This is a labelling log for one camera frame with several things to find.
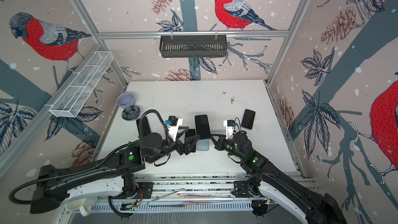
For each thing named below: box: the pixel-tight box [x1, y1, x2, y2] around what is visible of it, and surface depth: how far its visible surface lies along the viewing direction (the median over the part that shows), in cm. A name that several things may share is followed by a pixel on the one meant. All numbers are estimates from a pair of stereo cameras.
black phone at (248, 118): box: [240, 108, 256, 130], surface depth 104 cm
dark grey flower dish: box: [121, 105, 141, 122], surface depth 102 cm
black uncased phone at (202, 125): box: [194, 114, 211, 139], surface depth 81 cm
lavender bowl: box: [116, 92, 136, 109], surface depth 108 cm
